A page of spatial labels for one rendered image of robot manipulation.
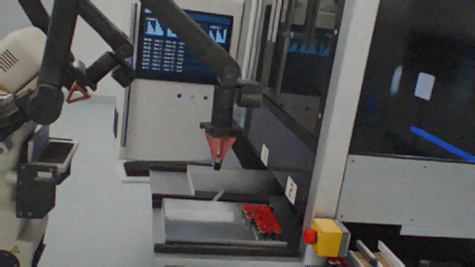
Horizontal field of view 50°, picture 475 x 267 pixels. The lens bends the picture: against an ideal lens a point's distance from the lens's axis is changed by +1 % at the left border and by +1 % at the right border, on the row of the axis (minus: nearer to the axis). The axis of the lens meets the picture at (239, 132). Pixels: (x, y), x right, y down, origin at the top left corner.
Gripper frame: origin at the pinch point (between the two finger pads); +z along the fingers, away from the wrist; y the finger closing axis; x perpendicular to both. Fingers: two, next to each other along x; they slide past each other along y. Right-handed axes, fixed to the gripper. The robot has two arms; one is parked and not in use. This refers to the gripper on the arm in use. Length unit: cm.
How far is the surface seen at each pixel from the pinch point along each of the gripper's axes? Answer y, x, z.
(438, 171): 53, -27, -3
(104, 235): 9, 177, 109
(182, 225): -4.7, 9.9, 24.2
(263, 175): 42, 45, 23
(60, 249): -18, 163, 108
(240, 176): 33, 47, 24
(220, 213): 10.4, 16.0, 24.5
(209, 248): -3.3, -7.3, 23.2
